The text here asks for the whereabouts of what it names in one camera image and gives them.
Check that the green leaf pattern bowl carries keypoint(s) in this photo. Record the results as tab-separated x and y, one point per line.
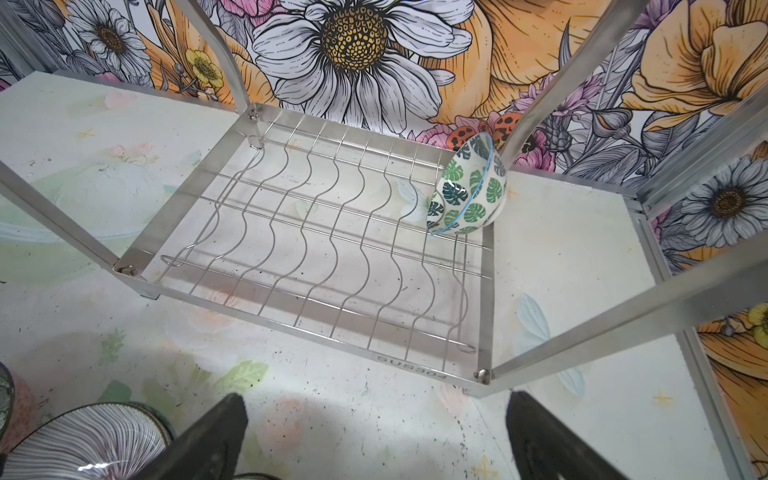
471	192

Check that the steel two-tier dish rack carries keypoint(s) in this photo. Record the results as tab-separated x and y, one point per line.
309	214

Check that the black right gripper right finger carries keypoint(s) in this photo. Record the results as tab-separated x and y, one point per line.
543	447

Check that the purple striped bowl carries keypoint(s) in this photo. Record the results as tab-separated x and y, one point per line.
99	441

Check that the aluminium right corner post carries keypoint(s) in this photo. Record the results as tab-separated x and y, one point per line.
708	213

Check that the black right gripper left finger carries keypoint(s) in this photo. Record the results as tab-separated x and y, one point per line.
209	449

